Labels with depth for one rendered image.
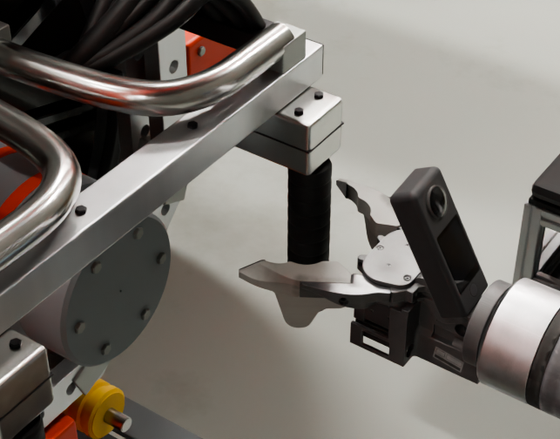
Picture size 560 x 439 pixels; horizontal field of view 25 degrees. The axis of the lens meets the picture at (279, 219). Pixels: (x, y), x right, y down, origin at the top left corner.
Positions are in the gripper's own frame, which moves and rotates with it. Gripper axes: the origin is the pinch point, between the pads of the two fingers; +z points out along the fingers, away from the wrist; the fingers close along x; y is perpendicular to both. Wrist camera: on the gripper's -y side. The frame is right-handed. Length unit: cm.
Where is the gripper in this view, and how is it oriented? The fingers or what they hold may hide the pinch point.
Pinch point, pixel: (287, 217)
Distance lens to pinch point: 107.4
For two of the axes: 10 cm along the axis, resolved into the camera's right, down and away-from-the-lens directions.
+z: -8.2, -3.5, 4.5
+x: 5.7, -5.1, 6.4
